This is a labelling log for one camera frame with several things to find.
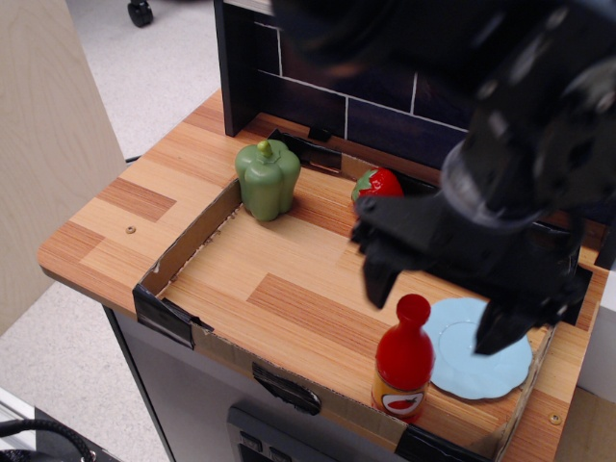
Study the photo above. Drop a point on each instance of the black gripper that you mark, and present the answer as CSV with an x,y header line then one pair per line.
x,y
529,275

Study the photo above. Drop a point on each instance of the red hot sauce bottle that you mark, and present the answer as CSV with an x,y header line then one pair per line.
x,y
404,362

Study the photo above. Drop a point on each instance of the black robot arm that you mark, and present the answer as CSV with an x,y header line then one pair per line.
x,y
541,143

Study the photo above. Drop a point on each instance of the light blue plate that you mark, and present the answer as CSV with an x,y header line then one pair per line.
x,y
458,370

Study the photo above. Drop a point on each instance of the red toy strawberry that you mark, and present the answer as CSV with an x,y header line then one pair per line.
x,y
378,181

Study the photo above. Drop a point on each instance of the green toy bell pepper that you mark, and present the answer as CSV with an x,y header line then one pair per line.
x,y
267,172

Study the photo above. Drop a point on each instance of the grey cabinet base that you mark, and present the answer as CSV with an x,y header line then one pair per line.
x,y
204,411

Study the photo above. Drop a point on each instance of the dark tiled backsplash panel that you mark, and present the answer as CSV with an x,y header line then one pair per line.
x,y
413,120

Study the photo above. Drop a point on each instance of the light wooden board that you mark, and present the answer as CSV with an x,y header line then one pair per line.
x,y
58,147

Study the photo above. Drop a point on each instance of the black caster wheel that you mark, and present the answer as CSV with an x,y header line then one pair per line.
x,y
140,13

